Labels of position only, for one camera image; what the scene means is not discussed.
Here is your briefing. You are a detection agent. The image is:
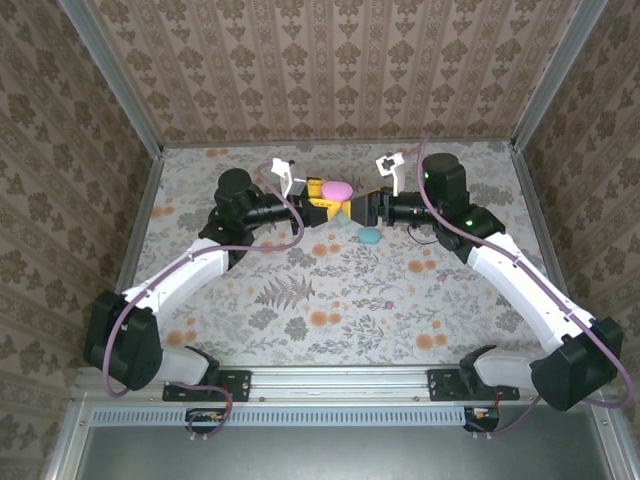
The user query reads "pink earbud charging case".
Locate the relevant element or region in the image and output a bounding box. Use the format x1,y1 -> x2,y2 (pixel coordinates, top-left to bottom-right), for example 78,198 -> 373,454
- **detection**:
319,179 -> 354,203

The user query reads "floral patterned table cover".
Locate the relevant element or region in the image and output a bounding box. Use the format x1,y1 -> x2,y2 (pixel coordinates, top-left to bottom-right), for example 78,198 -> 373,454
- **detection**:
107,143 -> 576,366

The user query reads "left black connector box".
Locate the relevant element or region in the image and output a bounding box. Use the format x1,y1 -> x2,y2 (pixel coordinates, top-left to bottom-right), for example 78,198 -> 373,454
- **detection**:
184,407 -> 232,435

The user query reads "black connector box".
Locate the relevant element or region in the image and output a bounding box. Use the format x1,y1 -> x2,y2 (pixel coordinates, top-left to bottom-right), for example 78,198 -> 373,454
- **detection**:
462,405 -> 501,434
184,407 -> 232,435

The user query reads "grey metal panel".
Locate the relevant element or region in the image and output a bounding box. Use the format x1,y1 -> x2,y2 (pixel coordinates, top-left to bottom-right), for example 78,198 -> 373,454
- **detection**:
44,403 -> 640,480

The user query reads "right black connector box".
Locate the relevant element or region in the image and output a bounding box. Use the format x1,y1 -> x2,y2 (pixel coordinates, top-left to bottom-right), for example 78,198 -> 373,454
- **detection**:
462,405 -> 501,434

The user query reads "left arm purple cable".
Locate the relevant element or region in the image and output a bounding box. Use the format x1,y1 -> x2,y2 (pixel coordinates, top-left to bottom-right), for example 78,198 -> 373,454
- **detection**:
102,162 -> 306,444

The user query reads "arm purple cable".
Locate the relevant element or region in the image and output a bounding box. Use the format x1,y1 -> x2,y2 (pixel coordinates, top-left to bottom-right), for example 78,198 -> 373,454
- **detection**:
102,162 -> 306,444
399,132 -> 636,441

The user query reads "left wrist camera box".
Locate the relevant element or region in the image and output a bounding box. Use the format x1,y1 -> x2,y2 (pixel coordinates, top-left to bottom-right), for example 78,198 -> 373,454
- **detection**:
269,157 -> 307,199

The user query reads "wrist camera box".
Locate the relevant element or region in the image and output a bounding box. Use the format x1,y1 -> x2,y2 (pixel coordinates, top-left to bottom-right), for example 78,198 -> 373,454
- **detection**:
374,152 -> 405,197
269,157 -> 307,199

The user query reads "aluminium rear edge rail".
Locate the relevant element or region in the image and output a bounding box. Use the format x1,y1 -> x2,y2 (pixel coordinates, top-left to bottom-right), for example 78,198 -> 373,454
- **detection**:
159,138 -> 517,150

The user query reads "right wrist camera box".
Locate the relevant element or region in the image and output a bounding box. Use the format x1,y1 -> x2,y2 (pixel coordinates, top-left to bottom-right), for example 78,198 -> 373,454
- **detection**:
374,152 -> 405,197

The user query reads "thin black gripper wire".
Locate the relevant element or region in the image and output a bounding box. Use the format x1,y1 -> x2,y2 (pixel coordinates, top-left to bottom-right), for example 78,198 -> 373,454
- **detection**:
405,224 -> 441,247

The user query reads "right aluminium table edge rail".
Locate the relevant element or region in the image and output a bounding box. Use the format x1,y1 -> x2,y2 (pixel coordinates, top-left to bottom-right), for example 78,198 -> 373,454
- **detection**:
508,144 -> 581,326

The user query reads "aluminium table edge rail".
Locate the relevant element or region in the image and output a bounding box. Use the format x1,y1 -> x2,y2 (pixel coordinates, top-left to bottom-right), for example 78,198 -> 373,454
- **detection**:
508,144 -> 581,326
114,149 -> 167,301

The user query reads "left aluminium table edge rail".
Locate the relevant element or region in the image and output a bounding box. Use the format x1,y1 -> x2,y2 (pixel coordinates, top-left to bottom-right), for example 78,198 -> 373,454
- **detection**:
114,149 -> 167,301

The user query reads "right aluminium frame post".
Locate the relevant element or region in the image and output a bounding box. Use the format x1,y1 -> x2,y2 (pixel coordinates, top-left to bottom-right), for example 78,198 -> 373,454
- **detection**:
509,0 -> 609,151

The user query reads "aluminium frame post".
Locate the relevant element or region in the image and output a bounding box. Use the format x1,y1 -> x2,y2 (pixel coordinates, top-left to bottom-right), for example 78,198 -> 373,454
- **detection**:
509,0 -> 609,151
57,0 -> 166,157

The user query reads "left aluminium frame post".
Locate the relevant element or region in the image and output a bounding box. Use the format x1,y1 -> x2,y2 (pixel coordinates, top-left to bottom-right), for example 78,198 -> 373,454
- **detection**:
57,0 -> 166,157

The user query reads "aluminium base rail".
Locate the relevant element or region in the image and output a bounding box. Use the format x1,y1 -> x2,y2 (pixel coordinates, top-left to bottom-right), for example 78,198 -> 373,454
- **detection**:
74,363 -> 616,407

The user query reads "light blue slotted cable duct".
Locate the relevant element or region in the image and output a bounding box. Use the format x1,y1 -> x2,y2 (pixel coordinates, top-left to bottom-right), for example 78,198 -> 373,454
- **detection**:
91,404 -> 474,428

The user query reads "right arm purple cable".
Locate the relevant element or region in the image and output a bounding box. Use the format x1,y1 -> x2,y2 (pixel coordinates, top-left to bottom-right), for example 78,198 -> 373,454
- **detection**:
399,132 -> 636,441

